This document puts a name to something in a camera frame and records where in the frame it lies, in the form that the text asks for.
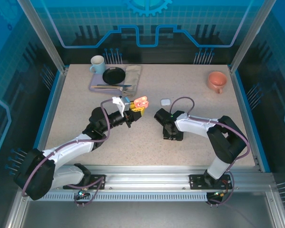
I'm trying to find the pink earbuds charging case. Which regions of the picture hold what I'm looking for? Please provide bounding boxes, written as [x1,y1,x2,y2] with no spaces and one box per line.
[133,95,150,108]

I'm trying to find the beige cloth napkin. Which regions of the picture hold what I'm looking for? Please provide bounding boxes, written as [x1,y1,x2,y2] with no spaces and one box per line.
[121,64,143,97]

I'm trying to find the dark table knife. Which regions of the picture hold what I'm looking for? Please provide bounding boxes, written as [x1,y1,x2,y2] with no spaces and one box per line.
[96,84,133,88]

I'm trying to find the lavender placemat tray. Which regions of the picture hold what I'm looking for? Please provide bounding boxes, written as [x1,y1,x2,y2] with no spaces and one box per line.
[88,71,133,95]

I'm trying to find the black round plate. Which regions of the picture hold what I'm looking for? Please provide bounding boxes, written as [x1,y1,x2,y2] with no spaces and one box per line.
[102,67,126,85]

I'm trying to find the light blue mug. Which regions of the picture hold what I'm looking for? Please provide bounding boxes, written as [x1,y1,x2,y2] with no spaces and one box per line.
[89,55,106,75]

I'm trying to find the orange ceramic cup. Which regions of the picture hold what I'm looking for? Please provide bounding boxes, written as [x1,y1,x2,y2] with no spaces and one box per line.
[207,71,228,95]

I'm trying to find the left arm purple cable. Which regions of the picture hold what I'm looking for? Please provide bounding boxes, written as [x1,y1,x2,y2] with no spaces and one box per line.
[21,99,114,208]

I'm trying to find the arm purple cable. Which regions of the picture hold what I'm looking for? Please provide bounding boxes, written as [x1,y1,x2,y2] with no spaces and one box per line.
[169,96,250,208]
[21,99,114,208]

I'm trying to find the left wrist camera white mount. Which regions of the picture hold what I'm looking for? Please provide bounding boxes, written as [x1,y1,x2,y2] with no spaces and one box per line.
[112,95,131,117]

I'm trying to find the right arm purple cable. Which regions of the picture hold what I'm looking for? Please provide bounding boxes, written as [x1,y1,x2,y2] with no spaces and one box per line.
[169,96,250,208]

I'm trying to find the golden handled fork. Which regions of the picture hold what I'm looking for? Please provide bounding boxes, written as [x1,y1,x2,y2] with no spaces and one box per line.
[90,85,124,91]

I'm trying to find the aluminium side rail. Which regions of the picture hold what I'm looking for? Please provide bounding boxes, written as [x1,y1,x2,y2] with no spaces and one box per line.
[29,67,68,173]
[228,66,263,173]

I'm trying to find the aluminium front rail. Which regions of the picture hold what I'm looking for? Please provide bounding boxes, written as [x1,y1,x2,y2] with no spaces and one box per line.
[21,165,274,192]

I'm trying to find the slotted grey cable duct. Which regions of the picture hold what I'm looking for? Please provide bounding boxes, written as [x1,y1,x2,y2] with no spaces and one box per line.
[28,192,209,202]

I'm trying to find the aluminium base frame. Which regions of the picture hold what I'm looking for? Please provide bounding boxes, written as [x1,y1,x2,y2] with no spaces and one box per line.
[4,185,285,228]

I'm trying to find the aluminium frame post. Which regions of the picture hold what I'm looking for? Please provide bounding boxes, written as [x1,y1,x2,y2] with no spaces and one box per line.
[16,0,69,75]
[228,0,278,75]

